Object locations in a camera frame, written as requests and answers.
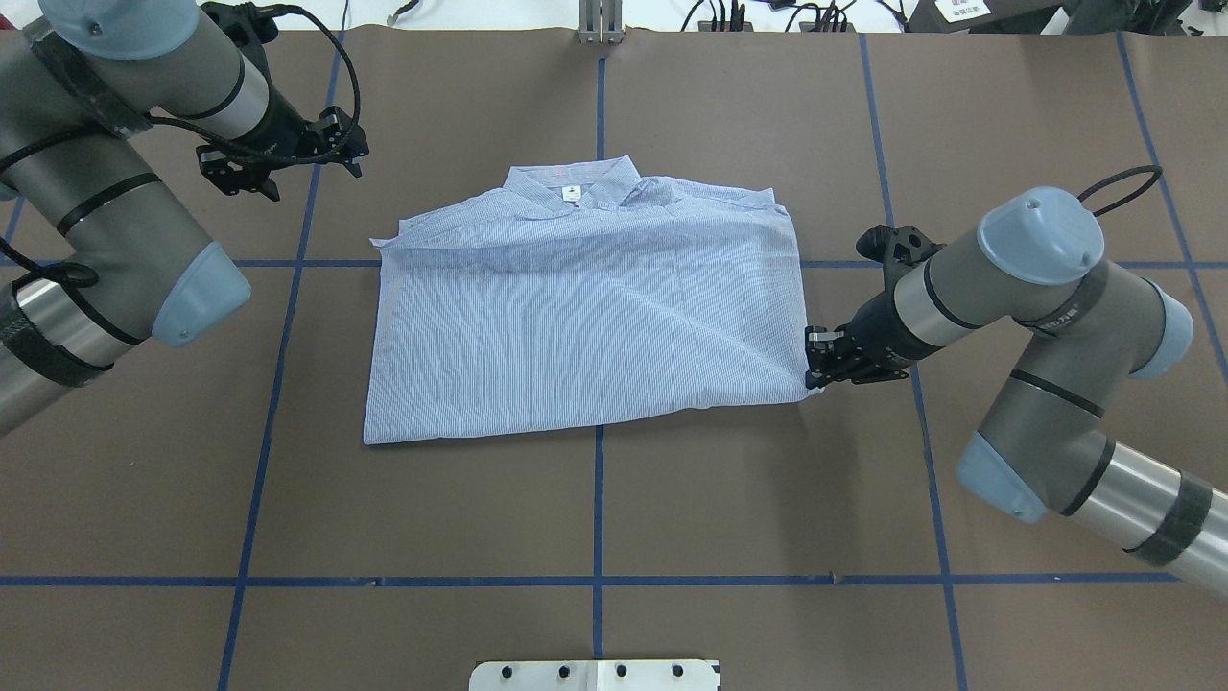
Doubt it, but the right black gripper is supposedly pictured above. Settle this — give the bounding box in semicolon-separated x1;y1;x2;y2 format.
804;298;911;390

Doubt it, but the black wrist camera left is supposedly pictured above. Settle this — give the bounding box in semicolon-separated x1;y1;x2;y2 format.
199;1;279;49

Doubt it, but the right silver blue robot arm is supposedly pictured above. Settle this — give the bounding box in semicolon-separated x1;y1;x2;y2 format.
804;185;1227;595

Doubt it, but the light blue striped shirt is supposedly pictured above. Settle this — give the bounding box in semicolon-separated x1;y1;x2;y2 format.
363;156;810;446

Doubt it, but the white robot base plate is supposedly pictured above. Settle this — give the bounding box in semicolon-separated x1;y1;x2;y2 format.
468;657;722;690

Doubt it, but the grey aluminium frame post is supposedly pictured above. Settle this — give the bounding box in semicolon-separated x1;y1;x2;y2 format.
578;0;626;45

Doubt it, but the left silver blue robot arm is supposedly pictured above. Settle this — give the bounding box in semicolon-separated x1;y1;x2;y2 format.
1;1;368;433

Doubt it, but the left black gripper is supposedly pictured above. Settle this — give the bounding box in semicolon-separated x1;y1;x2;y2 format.
196;106;371;203

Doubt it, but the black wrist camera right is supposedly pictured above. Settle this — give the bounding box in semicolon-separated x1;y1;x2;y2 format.
855;225;947;287

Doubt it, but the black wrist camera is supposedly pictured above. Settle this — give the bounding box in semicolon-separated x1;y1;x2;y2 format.
199;1;279;49
855;225;947;287

